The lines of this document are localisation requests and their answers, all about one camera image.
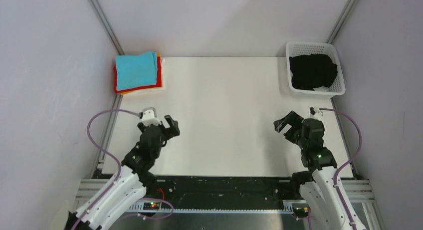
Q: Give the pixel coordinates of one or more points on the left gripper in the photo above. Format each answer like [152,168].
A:
[172,131]

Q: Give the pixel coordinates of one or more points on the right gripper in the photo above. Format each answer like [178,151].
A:
[293,119]

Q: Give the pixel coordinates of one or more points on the cyan t-shirt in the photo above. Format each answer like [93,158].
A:
[135,71]

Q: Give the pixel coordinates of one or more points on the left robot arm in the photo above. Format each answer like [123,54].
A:
[133,179]

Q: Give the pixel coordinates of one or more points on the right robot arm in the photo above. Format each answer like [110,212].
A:
[320,185]

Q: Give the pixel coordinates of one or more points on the folded white t-shirt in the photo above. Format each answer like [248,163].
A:
[154,88]

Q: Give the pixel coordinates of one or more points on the white garment in basket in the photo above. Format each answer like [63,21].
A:
[322,89]

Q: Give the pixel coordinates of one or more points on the folded red t-shirt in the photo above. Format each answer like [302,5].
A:
[159,73]

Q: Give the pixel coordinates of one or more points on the black t-shirt in basket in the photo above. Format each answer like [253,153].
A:
[312,71]

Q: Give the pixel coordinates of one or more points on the white plastic basket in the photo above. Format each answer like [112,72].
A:
[296,48]

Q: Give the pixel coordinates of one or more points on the left controller board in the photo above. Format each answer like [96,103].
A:
[151,206]

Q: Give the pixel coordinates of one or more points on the controller board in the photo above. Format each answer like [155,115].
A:
[301,212]
[151,206]

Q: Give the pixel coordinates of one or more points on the folded orange t-shirt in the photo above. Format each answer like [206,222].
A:
[142,91]

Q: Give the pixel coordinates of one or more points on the right controller board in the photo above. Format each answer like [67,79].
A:
[301,212]

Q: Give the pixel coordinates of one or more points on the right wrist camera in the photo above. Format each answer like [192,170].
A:
[316,113]

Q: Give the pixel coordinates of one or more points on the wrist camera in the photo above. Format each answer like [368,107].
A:
[316,113]
[148,117]

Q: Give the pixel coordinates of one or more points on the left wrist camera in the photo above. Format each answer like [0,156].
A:
[148,117]

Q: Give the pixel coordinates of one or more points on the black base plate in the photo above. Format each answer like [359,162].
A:
[225,193]

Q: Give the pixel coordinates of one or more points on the aluminium frame rail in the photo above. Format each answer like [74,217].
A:
[359,191]

